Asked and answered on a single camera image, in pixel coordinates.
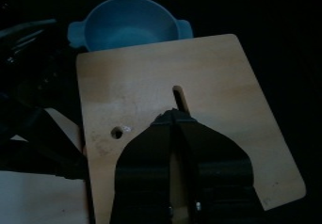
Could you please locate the blue bowl with handles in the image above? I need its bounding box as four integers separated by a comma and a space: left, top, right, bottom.
67, 0, 195, 53

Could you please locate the wooden cutting board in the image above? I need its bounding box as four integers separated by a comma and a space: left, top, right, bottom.
75, 33, 307, 224

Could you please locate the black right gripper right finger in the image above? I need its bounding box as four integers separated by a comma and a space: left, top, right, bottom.
173, 109, 271, 224

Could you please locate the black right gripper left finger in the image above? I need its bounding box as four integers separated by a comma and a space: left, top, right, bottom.
110, 108, 177, 224

